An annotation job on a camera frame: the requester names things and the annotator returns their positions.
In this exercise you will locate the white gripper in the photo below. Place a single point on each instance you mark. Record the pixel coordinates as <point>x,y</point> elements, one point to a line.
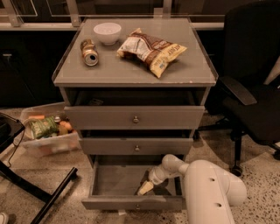
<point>155,177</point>

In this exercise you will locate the grey drawer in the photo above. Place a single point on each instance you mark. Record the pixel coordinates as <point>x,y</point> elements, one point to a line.
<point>135,142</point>
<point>135,109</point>
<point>116,180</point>

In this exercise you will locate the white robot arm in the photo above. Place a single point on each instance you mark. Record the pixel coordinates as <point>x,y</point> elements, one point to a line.
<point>210,191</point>

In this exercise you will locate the grey top drawer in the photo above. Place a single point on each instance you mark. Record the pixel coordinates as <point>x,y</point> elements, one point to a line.
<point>135,109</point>

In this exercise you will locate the gold soda can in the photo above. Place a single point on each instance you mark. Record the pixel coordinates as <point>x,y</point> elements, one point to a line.
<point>89,53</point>

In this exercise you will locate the white ceramic bowl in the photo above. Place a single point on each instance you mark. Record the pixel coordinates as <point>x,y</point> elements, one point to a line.
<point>107,33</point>

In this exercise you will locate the grey middle drawer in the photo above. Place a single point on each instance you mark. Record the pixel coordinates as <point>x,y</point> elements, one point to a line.
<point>135,142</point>

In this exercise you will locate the green snack bag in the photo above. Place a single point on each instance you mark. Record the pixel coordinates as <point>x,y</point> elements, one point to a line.
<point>44,127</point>

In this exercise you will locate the clear plastic storage bin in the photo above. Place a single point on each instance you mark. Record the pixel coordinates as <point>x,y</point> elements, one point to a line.
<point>47,145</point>

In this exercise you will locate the brown yellow chip bag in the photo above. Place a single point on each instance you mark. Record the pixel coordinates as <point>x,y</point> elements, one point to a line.
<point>155,52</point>

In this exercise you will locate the black office chair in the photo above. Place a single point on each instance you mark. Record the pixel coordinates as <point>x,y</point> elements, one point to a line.
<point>251,50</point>

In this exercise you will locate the orange fruit in bin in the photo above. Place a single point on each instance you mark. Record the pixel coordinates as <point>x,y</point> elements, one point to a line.
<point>67,125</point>

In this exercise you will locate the grey drawer cabinet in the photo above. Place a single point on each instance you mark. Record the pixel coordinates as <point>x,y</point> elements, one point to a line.
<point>191,71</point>

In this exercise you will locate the grey bottom drawer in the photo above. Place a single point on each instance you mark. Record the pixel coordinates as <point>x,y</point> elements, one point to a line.
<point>116,180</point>

